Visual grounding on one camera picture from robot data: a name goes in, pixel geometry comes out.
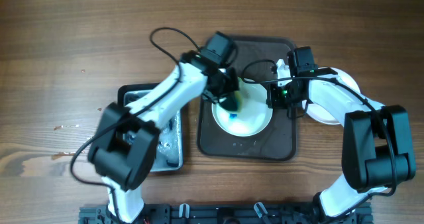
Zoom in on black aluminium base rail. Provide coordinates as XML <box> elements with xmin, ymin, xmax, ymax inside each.
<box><xmin>78</xmin><ymin>202</ymin><xmax>374</xmax><ymax>224</ymax></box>

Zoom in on green yellow sponge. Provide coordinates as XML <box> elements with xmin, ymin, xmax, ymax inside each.
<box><xmin>219</xmin><ymin>91</ymin><xmax>242</xmax><ymax>113</ymax></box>

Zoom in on white plate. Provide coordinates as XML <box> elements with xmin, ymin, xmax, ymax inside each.
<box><xmin>303</xmin><ymin>67</ymin><xmax>361</xmax><ymax>125</ymax></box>
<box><xmin>211</xmin><ymin>78</ymin><xmax>273</xmax><ymax>137</ymax></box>

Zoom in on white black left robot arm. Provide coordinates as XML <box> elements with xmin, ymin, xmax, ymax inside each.
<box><xmin>87</xmin><ymin>48</ymin><xmax>239</xmax><ymax>223</ymax></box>

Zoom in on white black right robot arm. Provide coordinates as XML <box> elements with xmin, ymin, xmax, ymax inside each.
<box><xmin>268</xmin><ymin>67</ymin><xmax>416</xmax><ymax>223</ymax></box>

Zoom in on dark brown serving tray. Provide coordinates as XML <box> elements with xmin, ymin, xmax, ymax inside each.
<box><xmin>197</xmin><ymin>35</ymin><xmax>297</xmax><ymax>162</ymax></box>

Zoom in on black soapy water tray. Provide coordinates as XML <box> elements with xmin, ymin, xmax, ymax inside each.
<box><xmin>117</xmin><ymin>83</ymin><xmax>184</xmax><ymax>172</ymax></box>

